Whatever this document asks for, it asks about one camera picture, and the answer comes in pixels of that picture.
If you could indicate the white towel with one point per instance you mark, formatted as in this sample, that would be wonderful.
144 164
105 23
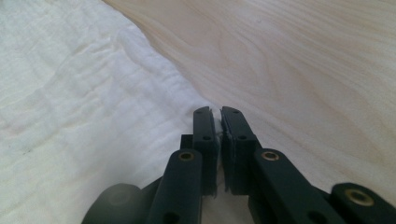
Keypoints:
77 102

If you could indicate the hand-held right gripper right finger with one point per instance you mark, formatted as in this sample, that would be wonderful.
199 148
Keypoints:
238 140

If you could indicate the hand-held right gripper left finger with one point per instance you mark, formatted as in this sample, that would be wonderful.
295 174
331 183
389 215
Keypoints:
204 140

